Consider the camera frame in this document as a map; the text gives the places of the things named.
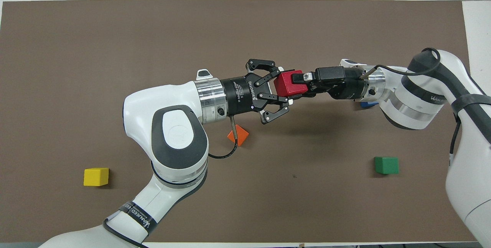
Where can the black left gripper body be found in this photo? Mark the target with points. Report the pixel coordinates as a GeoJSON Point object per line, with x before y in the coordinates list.
{"type": "Point", "coordinates": [239, 94]}

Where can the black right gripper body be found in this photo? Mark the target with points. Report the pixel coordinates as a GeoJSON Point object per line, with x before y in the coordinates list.
{"type": "Point", "coordinates": [347, 85]}

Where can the red wooden block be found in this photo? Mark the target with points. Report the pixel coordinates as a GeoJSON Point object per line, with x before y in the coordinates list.
{"type": "Point", "coordinates": [285, 85]}

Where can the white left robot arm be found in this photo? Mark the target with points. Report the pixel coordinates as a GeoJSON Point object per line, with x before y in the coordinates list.
{"type": "Point", "coordinates": [153, 102]}

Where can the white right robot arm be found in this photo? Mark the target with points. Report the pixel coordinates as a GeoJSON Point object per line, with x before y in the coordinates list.
{"type": "Point", "coordinates": [472, 186]}

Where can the blue wooden block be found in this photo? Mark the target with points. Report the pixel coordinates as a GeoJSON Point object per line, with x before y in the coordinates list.
{"type": "Point", "coordinates": [368, 105]}

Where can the orange wooden block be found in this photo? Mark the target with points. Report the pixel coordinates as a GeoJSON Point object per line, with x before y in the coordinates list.
{"type": "Point", "coordinates": [242, 134]}

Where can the green wooden block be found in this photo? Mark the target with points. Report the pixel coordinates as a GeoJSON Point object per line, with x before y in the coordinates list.
{"type": "Point", "coordinates": [386, 166]}

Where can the yellow wooden block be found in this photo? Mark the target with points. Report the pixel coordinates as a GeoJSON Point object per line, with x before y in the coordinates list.
{"type": "Point", "coordinates": [96, 177]}

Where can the brown table mat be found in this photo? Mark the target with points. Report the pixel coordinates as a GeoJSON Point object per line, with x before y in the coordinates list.
{"type": "Point", "coordinates": [115, 40]}

